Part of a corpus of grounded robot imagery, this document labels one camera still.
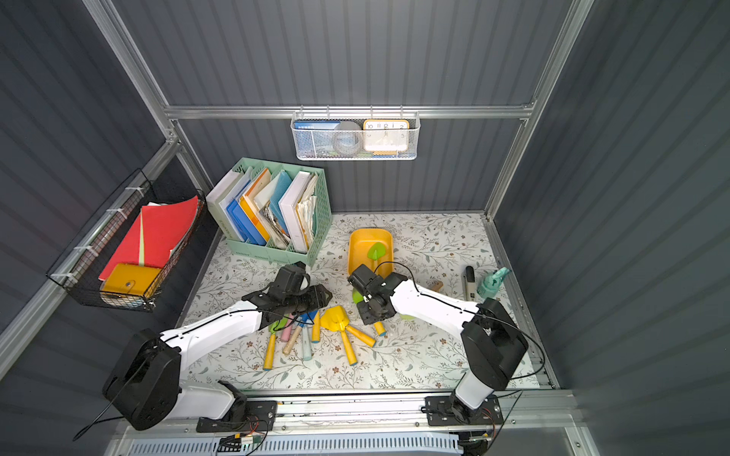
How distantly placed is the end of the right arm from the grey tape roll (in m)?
0.41

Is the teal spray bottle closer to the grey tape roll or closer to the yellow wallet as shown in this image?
the grey tape roll

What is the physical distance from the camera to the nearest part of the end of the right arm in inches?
24.0

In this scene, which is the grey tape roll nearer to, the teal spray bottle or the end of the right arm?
the end of the right arm

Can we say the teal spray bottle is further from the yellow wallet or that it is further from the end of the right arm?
the yellow wallet

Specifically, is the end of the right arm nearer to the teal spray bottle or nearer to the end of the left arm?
the end of the left arm

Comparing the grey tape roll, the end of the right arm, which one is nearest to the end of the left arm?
the end of the right arm

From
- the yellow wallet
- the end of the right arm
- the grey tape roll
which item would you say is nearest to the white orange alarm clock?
the grey tape roll

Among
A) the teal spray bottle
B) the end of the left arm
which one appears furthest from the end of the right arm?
the teal spray bottle

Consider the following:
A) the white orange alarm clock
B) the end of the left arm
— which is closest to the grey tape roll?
the white orange alarm clock

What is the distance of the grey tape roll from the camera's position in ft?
2.87

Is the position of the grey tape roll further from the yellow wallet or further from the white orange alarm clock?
the yellow wallet
